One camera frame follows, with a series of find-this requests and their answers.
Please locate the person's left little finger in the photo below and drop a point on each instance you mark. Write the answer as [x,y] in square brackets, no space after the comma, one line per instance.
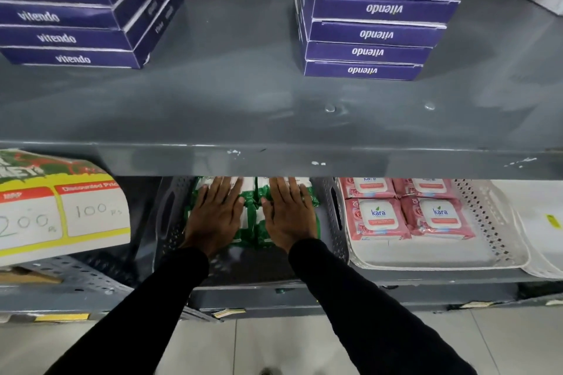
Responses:
[200,200]

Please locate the white yellow shelf label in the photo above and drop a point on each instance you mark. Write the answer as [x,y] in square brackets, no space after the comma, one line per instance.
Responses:
[477,304]
[228,312]

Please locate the person's left forearm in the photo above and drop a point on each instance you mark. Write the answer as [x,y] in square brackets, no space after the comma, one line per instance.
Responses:
[145,308]

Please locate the white yellow paper price sign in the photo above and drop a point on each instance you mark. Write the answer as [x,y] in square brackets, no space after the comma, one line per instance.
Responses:
[57,216]

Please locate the person's left middle finger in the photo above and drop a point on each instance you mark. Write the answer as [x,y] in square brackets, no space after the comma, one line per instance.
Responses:
[224,191]

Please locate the grey metal shelf unit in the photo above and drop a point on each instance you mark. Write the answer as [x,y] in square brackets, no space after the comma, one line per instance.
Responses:
[237,106]

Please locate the person's left thumb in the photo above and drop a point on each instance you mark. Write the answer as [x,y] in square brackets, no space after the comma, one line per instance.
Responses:
[240,211]

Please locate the dark grey plastic basket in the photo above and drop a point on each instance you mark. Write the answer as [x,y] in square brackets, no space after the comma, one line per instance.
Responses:
[332,221]

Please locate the white perforated plastic basket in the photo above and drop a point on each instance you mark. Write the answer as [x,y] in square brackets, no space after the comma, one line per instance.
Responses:
[440,251]

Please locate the perforated grey metal bracket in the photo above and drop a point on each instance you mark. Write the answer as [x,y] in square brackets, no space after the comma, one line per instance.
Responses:
[74,276]

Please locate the person's left hand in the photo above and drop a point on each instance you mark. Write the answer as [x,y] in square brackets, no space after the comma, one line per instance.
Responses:
[213,225]

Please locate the person's right middle finger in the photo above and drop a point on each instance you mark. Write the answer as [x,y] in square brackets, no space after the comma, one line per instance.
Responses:
[287,191]

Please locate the person's right forearm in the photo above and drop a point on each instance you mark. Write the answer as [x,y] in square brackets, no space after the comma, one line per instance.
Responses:
[365,313]

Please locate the person's right hand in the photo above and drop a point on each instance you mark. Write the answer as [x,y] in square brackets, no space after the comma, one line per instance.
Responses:
[290,225]

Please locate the brown cardboard piece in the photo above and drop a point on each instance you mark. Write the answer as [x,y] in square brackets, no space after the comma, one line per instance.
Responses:
[26,277]

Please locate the white plastic tray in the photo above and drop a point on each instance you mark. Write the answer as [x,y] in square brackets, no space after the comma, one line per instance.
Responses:
[543,238]

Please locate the green white wipes packet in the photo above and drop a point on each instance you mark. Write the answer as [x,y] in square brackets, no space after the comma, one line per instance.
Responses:
[308,192]
[200,194]
[266,236]
[247,223]

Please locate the yellow shelf edge label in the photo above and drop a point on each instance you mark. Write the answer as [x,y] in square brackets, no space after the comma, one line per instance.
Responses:
[61,317]

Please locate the pink wet wipes packet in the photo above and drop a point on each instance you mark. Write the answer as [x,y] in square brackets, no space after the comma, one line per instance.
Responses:
[371,187]
[439,217]
[377,218]
[429,187]

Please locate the person's right little finger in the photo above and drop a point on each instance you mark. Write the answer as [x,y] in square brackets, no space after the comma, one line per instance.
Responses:
[307,200]

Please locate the person's right thumb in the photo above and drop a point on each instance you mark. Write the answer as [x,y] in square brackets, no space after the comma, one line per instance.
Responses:
[267,211]

